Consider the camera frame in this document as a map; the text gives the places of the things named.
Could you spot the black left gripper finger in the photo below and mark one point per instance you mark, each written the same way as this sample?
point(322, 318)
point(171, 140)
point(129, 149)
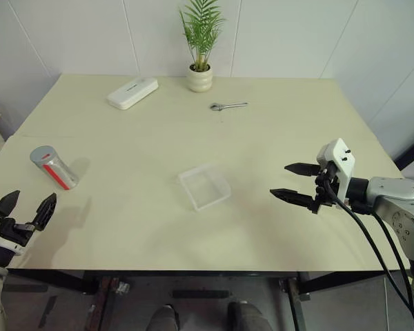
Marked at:
point(45, 212)
point(8, 205)

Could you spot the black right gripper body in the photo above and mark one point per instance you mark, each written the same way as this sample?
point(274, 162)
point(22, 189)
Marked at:
point(320, 193)

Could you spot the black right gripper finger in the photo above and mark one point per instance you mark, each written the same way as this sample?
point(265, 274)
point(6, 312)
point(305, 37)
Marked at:
point(303, 169)
point(293, 197)

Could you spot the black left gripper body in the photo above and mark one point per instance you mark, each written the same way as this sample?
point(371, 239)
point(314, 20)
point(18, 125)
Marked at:
point(10, 231)

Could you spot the silver red can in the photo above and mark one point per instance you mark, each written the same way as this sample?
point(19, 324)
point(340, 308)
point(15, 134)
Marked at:
point(60, 172)

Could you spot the clear plastic container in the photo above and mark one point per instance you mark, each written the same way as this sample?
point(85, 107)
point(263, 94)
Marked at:
point(207, 189)

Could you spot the black furniture edge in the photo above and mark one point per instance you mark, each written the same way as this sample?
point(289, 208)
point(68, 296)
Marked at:
point(412, 151)

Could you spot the silver adjustable wrench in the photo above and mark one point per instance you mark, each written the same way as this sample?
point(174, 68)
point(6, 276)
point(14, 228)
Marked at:
point(215, 107)

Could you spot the small white floor object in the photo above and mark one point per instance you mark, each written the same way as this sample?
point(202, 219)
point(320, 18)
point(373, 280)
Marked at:
point(122, 288)

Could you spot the dark rounded foot shape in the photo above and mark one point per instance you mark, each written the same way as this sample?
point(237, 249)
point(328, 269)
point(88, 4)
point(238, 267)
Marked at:
point(165, 319)
point(245, 317)

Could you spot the cream ribbed plant pot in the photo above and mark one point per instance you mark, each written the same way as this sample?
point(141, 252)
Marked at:
point(200, 81)

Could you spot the white rectangular case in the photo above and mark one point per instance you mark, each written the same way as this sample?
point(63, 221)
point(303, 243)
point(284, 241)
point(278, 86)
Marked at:
point(132, 93)

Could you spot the green leafy plant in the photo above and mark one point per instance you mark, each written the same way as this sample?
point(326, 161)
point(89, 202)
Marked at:
point(200, 58)

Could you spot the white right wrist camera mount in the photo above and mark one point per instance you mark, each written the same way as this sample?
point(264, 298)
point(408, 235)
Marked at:
point(343, 165)

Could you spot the rusty metal floor bracket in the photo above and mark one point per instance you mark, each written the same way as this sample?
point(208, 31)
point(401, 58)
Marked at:
point(103, 296)
point(291, 288)

